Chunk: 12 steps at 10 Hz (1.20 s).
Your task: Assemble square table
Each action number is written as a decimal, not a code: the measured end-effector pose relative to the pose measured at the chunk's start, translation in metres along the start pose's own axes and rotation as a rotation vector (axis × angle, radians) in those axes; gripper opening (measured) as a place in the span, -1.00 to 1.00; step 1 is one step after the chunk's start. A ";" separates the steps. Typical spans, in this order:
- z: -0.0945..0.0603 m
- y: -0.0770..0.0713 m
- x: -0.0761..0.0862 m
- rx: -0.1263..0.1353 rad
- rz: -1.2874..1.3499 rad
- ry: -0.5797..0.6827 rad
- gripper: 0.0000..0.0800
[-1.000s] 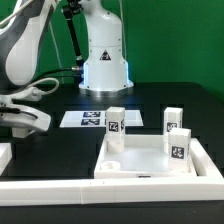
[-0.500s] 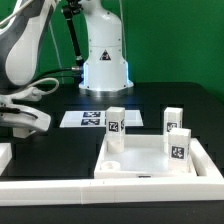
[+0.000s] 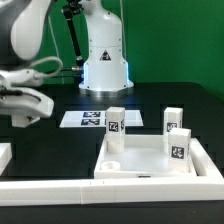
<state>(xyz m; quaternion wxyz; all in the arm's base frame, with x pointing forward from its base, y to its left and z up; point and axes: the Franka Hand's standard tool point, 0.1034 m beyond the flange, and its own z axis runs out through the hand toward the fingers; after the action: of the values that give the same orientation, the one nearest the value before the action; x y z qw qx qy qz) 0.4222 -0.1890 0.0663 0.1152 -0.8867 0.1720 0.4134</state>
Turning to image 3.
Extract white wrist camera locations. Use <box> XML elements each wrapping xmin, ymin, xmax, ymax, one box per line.
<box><xmin>0</xmin><ymin>69</ymin><xmax>43</xmax><ymax>87</ymax></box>

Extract white hanging cable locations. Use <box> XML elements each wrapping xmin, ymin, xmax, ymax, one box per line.
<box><xmin>48</xmin><ymin>14</ymin><xmax>65</xmax><ymax>84</ymax></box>

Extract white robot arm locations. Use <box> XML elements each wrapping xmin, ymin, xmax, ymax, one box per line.
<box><xmin>0</xmin><ymin>0</ymin><xmax>133</xmax><ymax>119</ymax></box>

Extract white U-shaped fence wall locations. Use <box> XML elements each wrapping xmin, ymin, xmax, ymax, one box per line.
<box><xmin>0</xmin><ymin>140</ymin><xmax>224</xmax><ymax>206</ymax></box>

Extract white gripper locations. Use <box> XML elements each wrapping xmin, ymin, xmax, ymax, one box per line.
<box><xmin>0</xmin><ymin>86</ymin><xmax>54</xmax><ymax>118</ymax></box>

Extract black base cable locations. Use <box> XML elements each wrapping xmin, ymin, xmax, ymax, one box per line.
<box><xmin>43</xmin><ymin>65</ymin><xmax>84</xmax><ymax>85</ymax></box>

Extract white square table top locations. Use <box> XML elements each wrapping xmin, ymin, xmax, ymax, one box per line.
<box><xmin>94</xmin><ymin>134</ymin><xmax>196</xmax><ymax>179</ymax></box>

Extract white marker plate with tags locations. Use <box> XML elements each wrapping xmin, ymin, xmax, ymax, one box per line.
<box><xmin>60</xmin><ymin>110</ymin><xmax>143</xmax><ymax>128</ymax></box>

